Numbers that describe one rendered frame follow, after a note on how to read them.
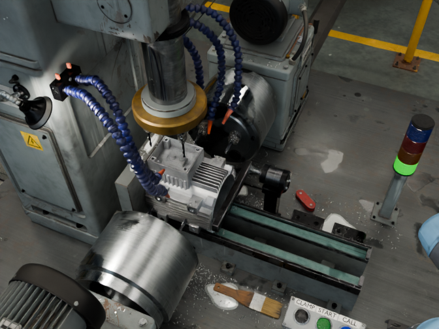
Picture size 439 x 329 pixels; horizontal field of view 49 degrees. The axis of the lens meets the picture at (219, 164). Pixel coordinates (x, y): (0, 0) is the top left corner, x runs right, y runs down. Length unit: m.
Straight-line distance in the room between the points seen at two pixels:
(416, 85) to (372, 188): 1.90
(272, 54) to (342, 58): 2.09
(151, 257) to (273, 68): 0.74
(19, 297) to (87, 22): 0.52
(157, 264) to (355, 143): 1.00
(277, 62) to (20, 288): 1.04
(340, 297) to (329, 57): 2.46
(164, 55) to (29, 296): 0.53
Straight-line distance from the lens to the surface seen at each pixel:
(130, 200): 1.29
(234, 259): 1.45
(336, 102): 2.02
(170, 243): 1.14
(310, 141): 1.83
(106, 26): 0.99
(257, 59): 1.59
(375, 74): 3.56
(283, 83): 1.57
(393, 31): 4.03
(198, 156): 1.29
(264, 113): 1.48
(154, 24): 0.95
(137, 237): 1.13
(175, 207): 1.33
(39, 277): 0.89
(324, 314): 1.14
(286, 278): 1.43
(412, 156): 1.43
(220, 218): 1.30
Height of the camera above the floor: 2.09
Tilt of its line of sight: 48 degrees down
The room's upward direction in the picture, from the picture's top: 1 degrees counter-clockwise
